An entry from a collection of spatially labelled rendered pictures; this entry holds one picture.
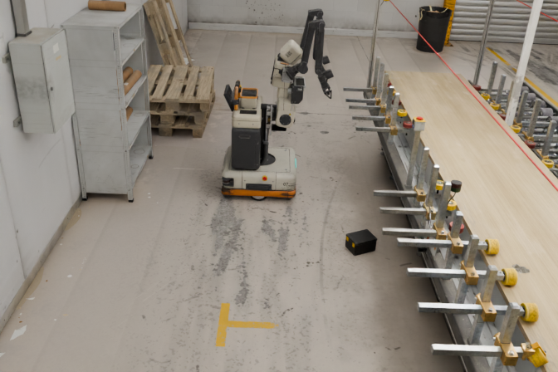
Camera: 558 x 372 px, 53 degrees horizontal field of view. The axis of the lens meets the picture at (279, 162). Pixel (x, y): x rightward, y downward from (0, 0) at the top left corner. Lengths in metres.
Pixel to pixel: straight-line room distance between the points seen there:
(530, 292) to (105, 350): 2.43
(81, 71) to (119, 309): 1.89
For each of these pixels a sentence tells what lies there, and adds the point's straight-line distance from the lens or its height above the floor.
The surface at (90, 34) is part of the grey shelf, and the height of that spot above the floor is 1.48.
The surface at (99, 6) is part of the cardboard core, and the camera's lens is 5.14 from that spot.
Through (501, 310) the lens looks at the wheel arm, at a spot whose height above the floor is 0.96.
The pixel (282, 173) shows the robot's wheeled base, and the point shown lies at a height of 0.28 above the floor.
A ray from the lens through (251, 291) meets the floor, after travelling 4.11.
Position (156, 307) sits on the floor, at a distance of 4.01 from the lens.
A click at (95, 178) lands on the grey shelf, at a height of 0.23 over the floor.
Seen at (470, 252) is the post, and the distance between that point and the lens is 2.88.
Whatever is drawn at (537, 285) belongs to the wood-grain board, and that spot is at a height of 0.90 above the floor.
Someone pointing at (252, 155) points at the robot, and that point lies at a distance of 4.94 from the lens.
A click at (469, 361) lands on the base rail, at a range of 2.87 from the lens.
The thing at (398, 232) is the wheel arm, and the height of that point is 0.86.
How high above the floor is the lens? 2.62
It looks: 27 degrees down
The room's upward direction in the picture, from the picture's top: 3 degrees clockwise
